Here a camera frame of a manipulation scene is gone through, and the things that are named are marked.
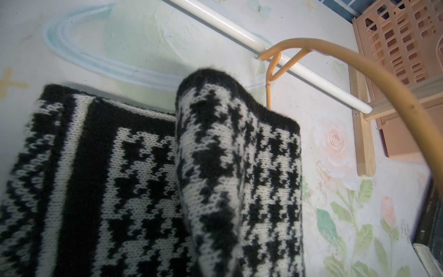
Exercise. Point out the wooden clothes rack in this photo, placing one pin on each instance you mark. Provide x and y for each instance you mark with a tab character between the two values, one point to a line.
358	99

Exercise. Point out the orange clothes hanger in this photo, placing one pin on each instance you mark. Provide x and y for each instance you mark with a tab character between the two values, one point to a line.
424	131

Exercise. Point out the floral table mat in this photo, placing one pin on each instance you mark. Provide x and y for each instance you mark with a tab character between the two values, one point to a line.
139	52

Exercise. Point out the black white houndstooth scarf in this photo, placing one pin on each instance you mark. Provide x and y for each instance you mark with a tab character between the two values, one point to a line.
106	189

